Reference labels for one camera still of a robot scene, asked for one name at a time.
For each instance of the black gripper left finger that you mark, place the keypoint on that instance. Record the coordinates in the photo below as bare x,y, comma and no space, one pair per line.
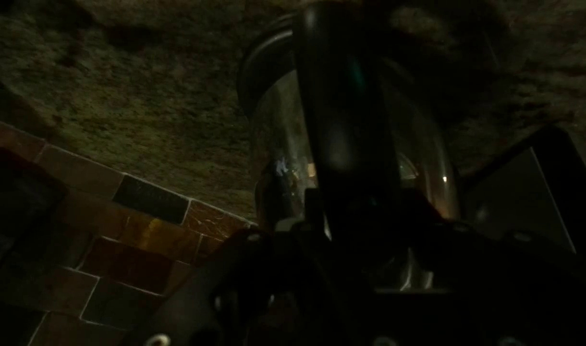
257,289

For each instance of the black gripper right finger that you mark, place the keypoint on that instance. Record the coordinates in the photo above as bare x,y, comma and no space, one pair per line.
511,291

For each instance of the stainless steel microwave oven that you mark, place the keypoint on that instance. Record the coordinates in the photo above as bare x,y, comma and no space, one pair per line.
536,185

